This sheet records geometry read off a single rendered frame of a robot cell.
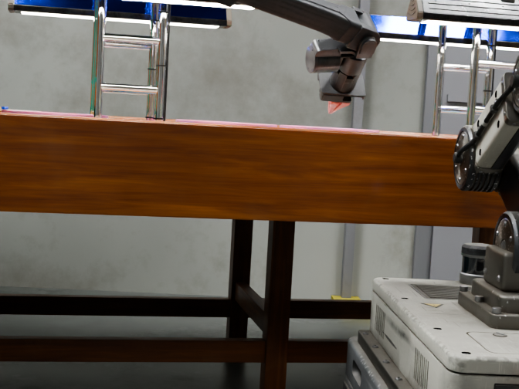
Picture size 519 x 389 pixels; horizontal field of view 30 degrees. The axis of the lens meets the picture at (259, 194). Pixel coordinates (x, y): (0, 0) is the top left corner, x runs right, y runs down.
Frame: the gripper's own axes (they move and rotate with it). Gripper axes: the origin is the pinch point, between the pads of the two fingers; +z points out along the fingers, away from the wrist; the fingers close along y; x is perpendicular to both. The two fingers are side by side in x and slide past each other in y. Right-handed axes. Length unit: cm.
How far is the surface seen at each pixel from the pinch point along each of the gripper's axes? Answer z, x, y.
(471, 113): 17, -18, -46
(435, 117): 37, -32, -46
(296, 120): 151, -122, -44
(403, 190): -7.1, 26.5, -10.4
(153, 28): 27, -47, 36
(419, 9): -11.0, -23.7, -21.9
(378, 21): 31, -63, -32
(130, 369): 113, 13, 33
